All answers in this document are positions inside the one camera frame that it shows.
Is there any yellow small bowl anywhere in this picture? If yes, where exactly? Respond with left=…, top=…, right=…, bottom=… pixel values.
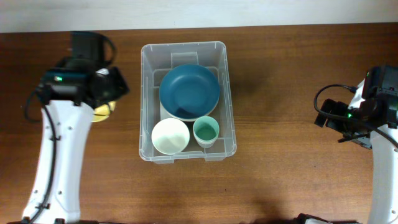
left=92, top=101, right=116, bottom=123

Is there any cream plastic bowl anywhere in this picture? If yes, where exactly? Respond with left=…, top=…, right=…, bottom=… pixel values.
left=159, top=63, right=221, bottom=123

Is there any white small bowl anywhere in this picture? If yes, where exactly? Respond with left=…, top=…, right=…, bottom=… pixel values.
left=151, top=118, right=190, bottom=155

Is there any blue plastic bowl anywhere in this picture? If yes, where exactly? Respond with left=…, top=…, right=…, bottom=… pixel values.
left=159, top=63, right=221, bottom=119

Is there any mint green plastic cup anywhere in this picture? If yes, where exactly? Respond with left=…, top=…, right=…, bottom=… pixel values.
left=193, top=116, right=220, bottom=141

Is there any cream plastic cup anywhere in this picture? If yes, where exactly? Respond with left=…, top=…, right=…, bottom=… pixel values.
left=197, top=139, right=216, bottom=149

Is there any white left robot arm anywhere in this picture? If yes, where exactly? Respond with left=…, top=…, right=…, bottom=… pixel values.
left=21, top=31, right=129, bottom=223

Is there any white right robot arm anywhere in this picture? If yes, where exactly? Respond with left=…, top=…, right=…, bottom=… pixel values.
left=313, top=65, right=397, bottom=223

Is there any clear plastic storage bin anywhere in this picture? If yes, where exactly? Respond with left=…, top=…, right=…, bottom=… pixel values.
left=139, top=41, right=237, bottom=164

